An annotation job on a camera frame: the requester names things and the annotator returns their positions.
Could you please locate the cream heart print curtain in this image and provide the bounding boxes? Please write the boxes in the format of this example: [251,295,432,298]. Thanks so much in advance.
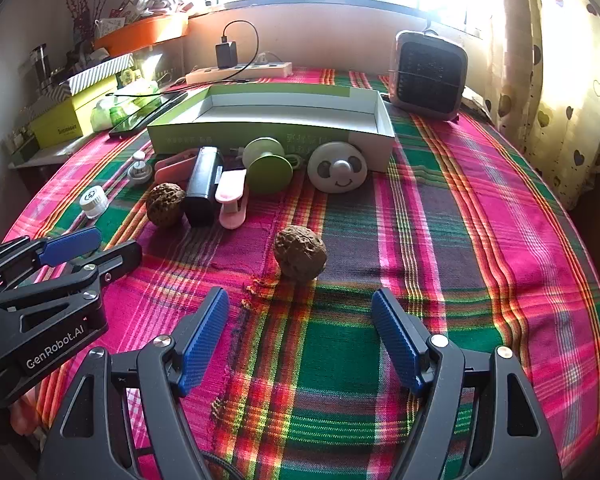
[485,0,600,211]

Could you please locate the white power strip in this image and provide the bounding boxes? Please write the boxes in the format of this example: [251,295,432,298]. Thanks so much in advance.
[186,61,293,86]

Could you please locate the yellow green box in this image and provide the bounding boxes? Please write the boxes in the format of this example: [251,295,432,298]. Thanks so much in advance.
[29,76,118,148]

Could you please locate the grey white striped box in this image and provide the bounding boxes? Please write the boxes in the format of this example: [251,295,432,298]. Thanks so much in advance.
[52,52,136,98]

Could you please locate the dried red berry branch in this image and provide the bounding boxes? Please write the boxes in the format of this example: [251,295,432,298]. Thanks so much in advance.
[55,0,111,41]

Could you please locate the grey portable fan heater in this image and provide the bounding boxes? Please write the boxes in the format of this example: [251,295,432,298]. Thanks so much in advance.
[387,30,468,121]

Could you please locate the green cable winder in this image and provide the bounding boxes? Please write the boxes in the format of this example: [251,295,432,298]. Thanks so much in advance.
[242,137,295,192]

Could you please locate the green white cardboard box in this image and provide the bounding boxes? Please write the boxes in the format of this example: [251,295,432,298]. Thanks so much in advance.
[146,85,396,172]

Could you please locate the pink green plaid cloth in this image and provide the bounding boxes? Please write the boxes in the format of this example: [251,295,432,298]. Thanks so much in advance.
[2,65,600,480]

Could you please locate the white panda face gadget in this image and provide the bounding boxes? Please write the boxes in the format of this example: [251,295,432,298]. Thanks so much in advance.
[307,142,371,193]

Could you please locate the orange plastic tray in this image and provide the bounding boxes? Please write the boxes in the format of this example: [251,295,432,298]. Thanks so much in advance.
[92,12,190,57]

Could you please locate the person's left hand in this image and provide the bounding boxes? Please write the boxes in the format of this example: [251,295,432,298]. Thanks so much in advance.
[10,392,38,436]

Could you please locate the grey zigzag pattern box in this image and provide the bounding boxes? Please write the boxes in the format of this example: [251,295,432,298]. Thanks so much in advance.
[27,85,73,116]

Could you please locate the black charger adapter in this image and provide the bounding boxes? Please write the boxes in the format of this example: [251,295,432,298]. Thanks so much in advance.
[216,41,238,70]

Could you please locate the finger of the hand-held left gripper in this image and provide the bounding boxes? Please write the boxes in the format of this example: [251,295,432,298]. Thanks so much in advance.
[0,242,143,311]
[0,226,103,291]

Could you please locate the black smartphone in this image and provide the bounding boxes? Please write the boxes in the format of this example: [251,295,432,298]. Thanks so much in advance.
[109,91,188,138]

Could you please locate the brown walnut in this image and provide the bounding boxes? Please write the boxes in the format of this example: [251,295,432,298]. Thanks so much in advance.
[273,226,328,279]
[146,182,187,228]

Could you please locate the black charging cable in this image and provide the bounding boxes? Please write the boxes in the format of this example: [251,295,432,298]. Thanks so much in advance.
[114,20,261,108]

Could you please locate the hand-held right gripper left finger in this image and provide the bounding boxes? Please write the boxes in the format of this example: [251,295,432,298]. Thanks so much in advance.
[39,287,231,480]

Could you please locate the black battery pack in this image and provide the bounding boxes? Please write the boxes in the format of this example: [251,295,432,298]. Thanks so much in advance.
[185,146,225,227]

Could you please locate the small white round jar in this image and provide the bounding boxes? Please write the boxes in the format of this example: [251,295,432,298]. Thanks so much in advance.
[77,186,108,219]

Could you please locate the small white knob stand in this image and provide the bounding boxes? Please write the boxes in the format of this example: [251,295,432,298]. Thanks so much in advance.
[128,151,154,184]

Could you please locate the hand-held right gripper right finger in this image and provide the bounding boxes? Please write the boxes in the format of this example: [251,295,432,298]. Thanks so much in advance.
[371,289,563,480]

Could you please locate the green tissue pack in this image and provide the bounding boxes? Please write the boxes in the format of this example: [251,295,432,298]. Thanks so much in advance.
[90,95,146,131]

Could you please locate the pink plastic clip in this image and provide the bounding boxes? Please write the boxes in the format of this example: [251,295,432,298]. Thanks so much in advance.
[154,149,201,183]
[215,169,251,229]

